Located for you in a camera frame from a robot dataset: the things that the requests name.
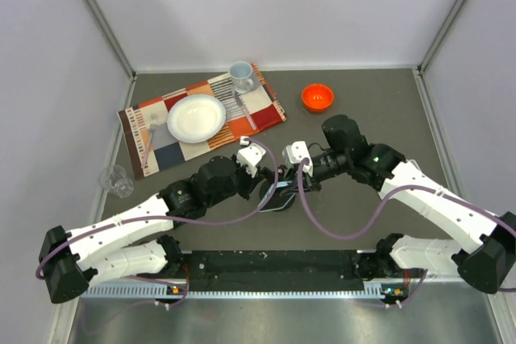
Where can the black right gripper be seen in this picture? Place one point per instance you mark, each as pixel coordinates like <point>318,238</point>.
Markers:
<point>312,184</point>

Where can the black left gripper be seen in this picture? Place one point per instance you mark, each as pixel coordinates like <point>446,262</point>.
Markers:
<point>249,179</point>

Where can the light blue smartphone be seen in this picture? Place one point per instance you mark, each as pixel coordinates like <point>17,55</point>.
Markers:
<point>279,202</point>

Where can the black round-base phone stand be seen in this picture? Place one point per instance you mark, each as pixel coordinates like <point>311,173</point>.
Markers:
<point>284,194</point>

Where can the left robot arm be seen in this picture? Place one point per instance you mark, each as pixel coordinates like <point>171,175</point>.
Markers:
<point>135,242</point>

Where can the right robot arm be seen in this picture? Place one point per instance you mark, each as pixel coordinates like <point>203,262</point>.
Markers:
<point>480,245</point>

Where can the white plate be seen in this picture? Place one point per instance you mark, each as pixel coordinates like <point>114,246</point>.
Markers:
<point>196,118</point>

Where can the orange plastic bowl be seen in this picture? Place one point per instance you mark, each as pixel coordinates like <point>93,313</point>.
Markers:
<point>317,98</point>

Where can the patterned orange placemat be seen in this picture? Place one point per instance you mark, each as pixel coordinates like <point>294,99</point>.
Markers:
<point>167,152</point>

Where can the light blue mug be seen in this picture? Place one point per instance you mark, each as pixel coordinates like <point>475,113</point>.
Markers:
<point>241,76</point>

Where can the clear drinking glass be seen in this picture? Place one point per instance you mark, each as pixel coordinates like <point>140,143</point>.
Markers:
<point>114,180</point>

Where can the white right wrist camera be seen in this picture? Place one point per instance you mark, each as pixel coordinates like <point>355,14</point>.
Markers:
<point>297,153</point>

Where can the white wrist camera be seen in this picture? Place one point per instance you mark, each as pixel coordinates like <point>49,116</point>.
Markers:
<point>250,155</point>
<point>297,153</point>

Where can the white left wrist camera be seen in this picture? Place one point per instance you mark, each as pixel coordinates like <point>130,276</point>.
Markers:
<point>250,155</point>

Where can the knife with pink handle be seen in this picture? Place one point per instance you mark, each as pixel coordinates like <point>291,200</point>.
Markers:
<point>245,111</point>

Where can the fork with pink handle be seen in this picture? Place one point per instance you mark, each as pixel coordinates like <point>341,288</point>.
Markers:
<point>151,130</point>

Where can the grey slotted cable duct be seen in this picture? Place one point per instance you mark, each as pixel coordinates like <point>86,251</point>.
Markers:
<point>142,290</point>

